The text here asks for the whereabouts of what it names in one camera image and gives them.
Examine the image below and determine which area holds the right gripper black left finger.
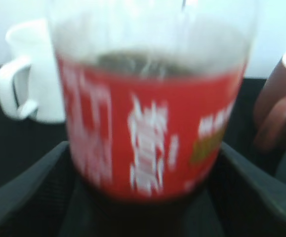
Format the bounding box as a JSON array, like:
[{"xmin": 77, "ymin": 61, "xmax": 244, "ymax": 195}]
[{"xmin": 0, "ymin": 141, "xmax": 74, "ymax": 237}]

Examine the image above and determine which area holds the white mug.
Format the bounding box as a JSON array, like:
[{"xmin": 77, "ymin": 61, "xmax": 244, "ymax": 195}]
[{"xmin": 0, "ymin": 19, "xmax": 65, "ymax": 124}]

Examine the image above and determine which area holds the red mug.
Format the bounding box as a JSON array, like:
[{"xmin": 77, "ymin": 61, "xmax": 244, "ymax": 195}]
[{"xmin": 253, "ymin": 53, "xmax": 286, "ymax": 152}]

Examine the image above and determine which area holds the cola bottle red label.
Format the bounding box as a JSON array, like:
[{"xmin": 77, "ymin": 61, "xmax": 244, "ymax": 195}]
[{"xmin": 47, "ymin": 0, "xmax": 258, "ymax": 202}]

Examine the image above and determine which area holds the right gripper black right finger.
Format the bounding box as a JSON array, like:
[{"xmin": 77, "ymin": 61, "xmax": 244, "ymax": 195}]
[{"xmin": 219, "ymin": 143, "xmax": 286, "ymax": 237}]

